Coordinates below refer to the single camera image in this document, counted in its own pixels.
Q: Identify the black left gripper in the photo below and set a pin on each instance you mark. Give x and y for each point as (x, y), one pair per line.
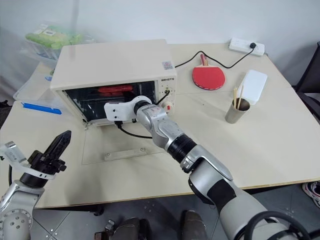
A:
(46, 165)

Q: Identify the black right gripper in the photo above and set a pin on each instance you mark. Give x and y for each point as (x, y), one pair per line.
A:
(116, 101)

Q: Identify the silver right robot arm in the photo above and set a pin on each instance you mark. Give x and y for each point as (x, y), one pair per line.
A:
(162, 127)

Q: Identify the red sausage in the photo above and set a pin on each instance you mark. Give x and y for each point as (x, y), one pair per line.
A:
(115, 88)
(111, 93)

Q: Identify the cream toaster oven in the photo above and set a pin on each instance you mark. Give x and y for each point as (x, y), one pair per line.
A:
(112, 65)

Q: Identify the clear box with blue clips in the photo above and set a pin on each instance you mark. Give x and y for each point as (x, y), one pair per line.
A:
(37, 100)

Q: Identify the black table leg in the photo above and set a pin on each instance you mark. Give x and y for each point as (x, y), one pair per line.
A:
(98, 207)

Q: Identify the bag of green items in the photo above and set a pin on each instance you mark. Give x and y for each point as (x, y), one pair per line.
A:
(55, 40)

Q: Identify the red table tennis paddle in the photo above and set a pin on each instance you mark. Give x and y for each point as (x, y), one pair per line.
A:
(208, 77)

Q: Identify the dark rounded shape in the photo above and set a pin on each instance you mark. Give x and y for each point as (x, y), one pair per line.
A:
(193, 225)
(130, 230)

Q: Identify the wooden stick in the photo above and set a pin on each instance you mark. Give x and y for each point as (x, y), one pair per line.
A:
(240, 96)
(235, 97)

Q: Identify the metal cup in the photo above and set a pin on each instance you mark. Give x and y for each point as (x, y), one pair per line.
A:
(236, 115)

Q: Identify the white rectangular plastic box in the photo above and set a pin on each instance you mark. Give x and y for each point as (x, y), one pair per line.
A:
(253, 85)

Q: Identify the white power strip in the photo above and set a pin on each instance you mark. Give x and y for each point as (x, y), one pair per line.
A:
(243, 45)

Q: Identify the black chair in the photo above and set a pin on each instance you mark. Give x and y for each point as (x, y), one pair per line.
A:
(310, 87)

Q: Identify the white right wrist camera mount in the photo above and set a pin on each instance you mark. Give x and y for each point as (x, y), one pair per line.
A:
(117, 111)

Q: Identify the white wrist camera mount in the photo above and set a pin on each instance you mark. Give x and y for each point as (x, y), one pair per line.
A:
(117, 111)
(11, 155)

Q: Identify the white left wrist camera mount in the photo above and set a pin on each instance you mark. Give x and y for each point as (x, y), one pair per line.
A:
(11, 155)

